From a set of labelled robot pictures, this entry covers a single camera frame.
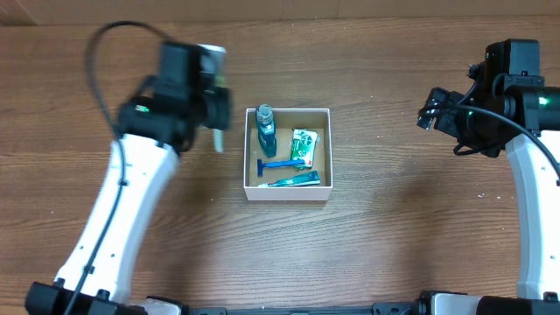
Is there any white cardboard box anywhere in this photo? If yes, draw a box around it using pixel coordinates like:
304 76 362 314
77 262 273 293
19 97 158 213
242 108 333 201

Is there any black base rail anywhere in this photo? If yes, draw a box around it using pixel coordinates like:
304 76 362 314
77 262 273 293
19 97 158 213
145 296 417 315

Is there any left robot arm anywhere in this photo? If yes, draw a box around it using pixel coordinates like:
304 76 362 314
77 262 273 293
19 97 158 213
24 41 231 314

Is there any green white toothbrush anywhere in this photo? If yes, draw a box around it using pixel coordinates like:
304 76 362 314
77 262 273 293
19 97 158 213
212 73 227 154

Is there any teal mouthwash bottle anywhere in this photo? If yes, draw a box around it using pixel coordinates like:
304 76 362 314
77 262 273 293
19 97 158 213
255 104 277 158

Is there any green white soap packet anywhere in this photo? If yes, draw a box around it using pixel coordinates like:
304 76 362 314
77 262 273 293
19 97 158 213
290 129 319 169

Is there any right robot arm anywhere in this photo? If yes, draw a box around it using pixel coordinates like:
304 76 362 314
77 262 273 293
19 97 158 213
373 38 559 314

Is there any teal toothpaste tube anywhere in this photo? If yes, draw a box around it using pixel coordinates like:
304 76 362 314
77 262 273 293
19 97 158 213
258 171 320 187

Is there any blue disposable razor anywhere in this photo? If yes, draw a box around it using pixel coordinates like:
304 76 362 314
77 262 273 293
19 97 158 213
257 159 305 178

